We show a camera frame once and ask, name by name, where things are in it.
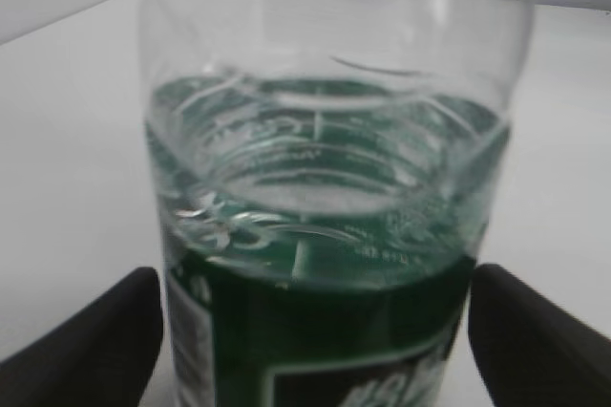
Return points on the clear green-label water bottle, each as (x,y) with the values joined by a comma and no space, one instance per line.
(324,172)

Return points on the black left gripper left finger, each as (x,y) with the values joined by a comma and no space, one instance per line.
(104,355)

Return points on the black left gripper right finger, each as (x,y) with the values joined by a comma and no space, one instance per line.
(529,351)

